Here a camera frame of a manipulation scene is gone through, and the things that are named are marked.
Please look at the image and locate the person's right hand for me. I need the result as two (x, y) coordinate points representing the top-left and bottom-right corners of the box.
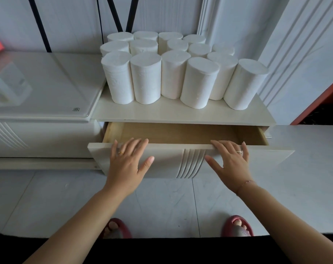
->
(204, 139), (256, 195)

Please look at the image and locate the person's left hand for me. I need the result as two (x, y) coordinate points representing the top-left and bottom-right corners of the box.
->
(102, 137), (155, 198)

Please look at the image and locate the white drawer with wooden inside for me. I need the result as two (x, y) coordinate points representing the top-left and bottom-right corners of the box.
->
(87, 122), (295, 180)

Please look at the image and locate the group of white paper rolls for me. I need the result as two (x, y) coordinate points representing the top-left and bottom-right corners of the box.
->
(100, 31), (269, 111)

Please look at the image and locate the person's right forearm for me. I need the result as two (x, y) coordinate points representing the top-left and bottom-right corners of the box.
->
(235, 181), (333, 264)

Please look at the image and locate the person's left forearm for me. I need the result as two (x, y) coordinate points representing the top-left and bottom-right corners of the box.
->
(23, 187), (132, 264)

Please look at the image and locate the red slipper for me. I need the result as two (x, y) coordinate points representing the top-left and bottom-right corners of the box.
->
(221, 215), (254, 237)
(102, 218), (133, 239)

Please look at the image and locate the white cabinet top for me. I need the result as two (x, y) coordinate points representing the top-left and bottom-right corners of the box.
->
(91, 84), (277, 139)

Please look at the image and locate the white glass-topped cabinet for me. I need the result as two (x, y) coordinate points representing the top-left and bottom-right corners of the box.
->
(0, 51), (106, 171)

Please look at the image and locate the thin red bracelet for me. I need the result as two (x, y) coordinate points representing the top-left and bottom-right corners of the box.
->
(235, 180), (256, 195)

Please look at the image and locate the orange door frame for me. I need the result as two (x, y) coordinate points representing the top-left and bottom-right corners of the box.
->
(290, 75), (333, 126)

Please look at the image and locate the black metal stand frame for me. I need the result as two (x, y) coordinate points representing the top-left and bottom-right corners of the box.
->
(27, 0), (140, 53)

